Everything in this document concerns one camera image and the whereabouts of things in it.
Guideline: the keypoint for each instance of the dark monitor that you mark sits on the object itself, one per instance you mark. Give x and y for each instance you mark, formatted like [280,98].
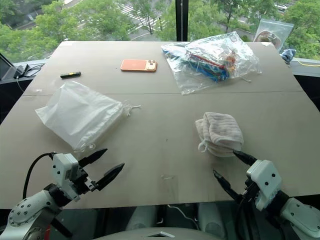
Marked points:
[5,67]

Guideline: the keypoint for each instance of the blue cloth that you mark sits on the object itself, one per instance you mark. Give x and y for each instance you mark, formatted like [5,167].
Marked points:
[288,55]

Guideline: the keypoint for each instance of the black window frame post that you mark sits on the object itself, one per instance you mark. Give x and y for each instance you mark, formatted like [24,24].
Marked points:
[181,20]

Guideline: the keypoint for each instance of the black stick with yellow label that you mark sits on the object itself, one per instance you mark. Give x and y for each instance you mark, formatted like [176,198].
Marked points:
[70,75]

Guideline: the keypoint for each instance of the large clear plastic bag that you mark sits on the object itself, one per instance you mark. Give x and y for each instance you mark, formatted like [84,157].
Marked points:
[220,62]

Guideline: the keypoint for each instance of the folded beige striped towel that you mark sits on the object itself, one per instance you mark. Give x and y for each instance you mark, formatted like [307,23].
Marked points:
[221,133]

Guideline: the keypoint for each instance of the orange smartphone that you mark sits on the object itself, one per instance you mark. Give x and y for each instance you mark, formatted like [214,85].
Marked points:
[137,65]

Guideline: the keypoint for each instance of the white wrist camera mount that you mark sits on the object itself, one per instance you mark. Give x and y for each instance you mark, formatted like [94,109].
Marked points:
[265,178]
[62,166]

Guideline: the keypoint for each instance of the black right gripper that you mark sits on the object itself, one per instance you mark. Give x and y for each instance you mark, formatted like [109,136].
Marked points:
[250,193]

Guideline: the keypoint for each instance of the colourful boxes in plastic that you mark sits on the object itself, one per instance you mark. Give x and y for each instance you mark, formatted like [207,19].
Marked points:
[212,63]

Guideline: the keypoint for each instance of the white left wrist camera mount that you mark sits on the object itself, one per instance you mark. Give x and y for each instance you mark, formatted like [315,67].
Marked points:
[62,166]

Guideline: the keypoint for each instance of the silver robot torso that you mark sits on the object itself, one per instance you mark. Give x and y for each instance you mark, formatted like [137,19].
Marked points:
[162,233]

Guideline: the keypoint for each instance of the clear zip bag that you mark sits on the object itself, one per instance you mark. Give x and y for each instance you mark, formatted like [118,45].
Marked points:
[272,33]

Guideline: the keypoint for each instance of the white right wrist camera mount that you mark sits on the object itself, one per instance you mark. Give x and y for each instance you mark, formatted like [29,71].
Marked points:
[265,178]

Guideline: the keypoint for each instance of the small black device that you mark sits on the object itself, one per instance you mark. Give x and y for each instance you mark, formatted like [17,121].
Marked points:
[23,70]

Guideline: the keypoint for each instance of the grey rounded shape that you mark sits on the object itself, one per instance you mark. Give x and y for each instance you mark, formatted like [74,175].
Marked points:
[215,217]
[143,217]

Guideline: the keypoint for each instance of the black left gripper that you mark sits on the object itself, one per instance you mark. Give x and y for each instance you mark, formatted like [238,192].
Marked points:
[85,181]

